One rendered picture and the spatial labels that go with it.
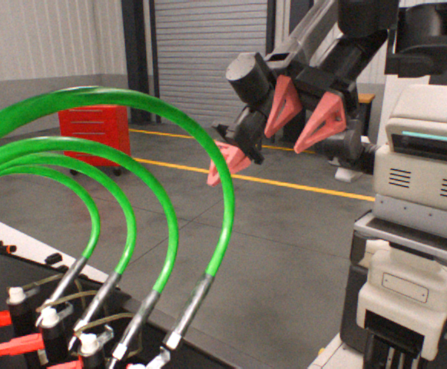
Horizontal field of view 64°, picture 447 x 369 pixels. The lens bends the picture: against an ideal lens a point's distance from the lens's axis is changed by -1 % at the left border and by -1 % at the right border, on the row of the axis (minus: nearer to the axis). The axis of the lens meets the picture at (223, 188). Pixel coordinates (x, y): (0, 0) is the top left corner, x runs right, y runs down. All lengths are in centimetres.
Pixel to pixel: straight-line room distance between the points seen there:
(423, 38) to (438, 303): 79
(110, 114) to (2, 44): 372
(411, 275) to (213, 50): 654
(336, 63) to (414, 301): 82
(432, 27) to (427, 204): 59
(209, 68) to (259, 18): 132
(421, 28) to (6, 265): 67
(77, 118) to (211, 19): 364
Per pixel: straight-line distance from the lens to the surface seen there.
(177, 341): 45
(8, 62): 788
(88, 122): 464
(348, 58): 52
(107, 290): 57
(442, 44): 53
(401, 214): 105
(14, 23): 803
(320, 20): 85
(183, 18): 769
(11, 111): 26
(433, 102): 97
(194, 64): 756
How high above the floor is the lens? 146
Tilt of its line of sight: 21 degrees down
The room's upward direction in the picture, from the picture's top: straight up
